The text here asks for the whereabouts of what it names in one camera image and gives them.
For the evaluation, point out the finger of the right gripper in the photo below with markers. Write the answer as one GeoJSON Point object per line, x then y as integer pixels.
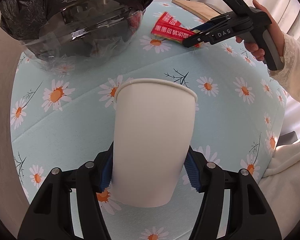
{"type": "Point", "coordinates": [198, 38]}
{"type": "Point", "coordinates": [218, 24]}

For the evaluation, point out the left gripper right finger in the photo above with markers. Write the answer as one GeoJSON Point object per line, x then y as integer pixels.
{"type": "Point", "coordinates": [250, 216]}

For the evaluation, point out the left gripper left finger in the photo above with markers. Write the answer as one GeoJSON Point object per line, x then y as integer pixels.
{"type": "Point", "coordinates": [49, 214]}

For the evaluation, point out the red snack sachet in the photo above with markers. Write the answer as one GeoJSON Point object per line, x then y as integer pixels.
{"type": "Point", "coordinates": [168, 28]}

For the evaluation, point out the white paper cup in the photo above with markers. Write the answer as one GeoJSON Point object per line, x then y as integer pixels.
{"type": "Point", "coordinates": [154, 124]}

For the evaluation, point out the right forearm cream sleeve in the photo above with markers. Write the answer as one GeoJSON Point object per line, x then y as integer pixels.
{"type": "Point", "coordinates": [281, 181]}

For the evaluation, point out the black lined glass trash bowl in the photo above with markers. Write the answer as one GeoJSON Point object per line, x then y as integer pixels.
{"type": "Point", "coordinates": [56, 33]}

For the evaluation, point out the wooden cutting board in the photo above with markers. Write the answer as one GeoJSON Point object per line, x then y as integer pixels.
{"type": "Point", "coordinates": [201, 10]}

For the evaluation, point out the daisy print blue tablecloth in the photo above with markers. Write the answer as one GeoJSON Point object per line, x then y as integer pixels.
{"type": "Point", "coordinates": [63, 109]}

